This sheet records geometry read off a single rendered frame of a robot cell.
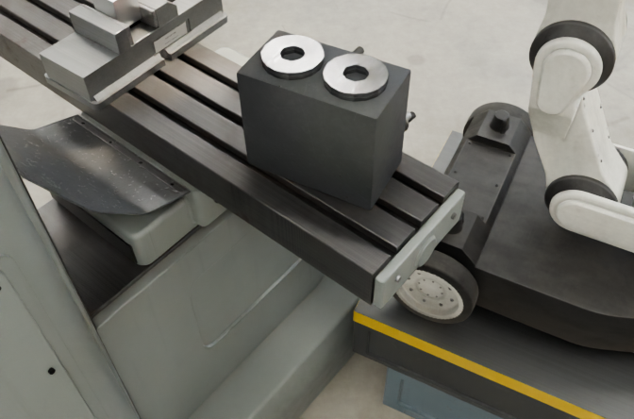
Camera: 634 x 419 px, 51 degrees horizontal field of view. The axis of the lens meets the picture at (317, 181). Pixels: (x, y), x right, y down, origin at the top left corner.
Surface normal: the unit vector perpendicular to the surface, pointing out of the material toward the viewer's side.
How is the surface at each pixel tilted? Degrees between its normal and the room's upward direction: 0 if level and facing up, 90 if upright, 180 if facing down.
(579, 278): 0
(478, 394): 90
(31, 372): 89
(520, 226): 0
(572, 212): 90
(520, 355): 0
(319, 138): 90
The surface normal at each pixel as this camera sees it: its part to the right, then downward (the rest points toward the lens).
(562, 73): -0.46, 0.66
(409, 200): -0.01, -0.68
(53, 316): 0.81, 0.40
